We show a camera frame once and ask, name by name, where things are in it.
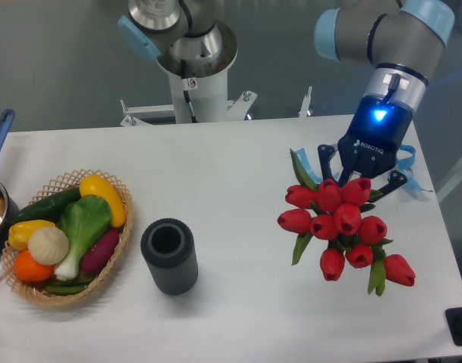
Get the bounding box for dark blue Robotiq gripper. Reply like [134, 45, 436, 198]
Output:
[318, 95, 413, 200]

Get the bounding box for green bok choy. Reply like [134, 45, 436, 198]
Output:
[54, 194, 111, 281]

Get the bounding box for light blue ribbon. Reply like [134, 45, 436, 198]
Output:
[295, 144, 433, 192]

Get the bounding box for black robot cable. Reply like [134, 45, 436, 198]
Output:
[178, 59, 198, 124]

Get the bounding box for yellow bell pepper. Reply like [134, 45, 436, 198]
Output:
[8, 219, 56, 251]

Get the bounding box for green pea pods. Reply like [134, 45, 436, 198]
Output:
[44, 279, 93, 296]

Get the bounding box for black device at table edge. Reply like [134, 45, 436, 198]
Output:
[445, 307, 462, 346]

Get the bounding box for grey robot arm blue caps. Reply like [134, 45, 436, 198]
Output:
[117, 1, 454, 201]

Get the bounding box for purple sweet potato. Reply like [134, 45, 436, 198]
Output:
[81, 228, 119, 275]

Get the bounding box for orange fruit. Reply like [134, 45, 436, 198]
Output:
[13, 250, 54, 282]

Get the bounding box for white metal frame right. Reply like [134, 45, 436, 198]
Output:
[436, 156, 462, 203]

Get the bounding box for woven wicker basket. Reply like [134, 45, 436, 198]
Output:
[1, 169, 134, 306]

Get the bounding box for green cucumber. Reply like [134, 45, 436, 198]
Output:
[12, 188, 81, 223]

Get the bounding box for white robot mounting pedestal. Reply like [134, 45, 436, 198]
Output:
[120, 33, 258, 126]

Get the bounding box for red tulip bouquet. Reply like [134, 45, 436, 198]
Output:
[277, 150, 416, 296]

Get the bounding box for dark grey ribbed vase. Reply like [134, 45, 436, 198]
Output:
[141, 218, 199, 296]

